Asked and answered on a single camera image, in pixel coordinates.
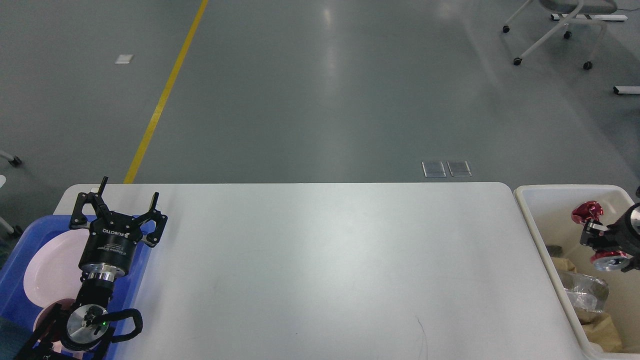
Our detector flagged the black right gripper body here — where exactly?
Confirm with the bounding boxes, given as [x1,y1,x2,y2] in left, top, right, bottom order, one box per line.
[607,203,640,257]

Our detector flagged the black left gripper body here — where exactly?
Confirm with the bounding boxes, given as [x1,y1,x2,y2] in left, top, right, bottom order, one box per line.
[78,222,143,281]

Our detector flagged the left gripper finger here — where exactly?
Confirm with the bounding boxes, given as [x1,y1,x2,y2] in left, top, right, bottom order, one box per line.
[119,192,169,248]
[69,176,121,236]

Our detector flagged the crushed red can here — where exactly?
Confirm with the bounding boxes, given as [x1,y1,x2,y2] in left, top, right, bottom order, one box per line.
[571,200,631,272]

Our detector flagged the silver foil wrapper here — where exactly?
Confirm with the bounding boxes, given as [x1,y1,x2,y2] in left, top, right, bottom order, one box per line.
[557,269,610,313]

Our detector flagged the pink plate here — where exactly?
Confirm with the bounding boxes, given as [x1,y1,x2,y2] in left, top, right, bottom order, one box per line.
[23,228,89,308]

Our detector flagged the brown paper bag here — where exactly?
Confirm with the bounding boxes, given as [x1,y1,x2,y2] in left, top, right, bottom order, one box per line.
[578,312,623,353]
[550,257,578,273]

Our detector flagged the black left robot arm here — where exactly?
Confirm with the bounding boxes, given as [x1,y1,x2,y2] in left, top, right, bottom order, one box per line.
[14,177,169,360]

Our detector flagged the beige plastic bin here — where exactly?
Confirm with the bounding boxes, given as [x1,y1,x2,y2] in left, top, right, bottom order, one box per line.
[514,184,640,360]

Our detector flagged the blue plastic tray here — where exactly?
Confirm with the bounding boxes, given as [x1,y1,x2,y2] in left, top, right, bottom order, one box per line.
[1,215,151,360]

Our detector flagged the white bar on floor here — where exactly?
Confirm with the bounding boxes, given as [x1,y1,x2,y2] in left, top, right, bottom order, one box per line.
[612,85,640,96]

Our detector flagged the right floor outlet plate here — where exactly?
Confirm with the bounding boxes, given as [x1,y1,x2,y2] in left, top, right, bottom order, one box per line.
[446,161,473,178]

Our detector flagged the floor outlet plate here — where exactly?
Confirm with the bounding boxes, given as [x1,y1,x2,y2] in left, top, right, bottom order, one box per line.
[446,161,473,178]
[422,161,447,179]

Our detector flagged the left floor outlet plate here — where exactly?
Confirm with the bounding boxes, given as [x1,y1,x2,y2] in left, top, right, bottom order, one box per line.
[422,161,447,179]

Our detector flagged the white office chair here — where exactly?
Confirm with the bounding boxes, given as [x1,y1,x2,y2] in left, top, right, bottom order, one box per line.
[512,0,619,71]

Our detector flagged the white rail behind chair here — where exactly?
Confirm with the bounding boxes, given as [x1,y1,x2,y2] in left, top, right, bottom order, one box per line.
[550,13,628,22]

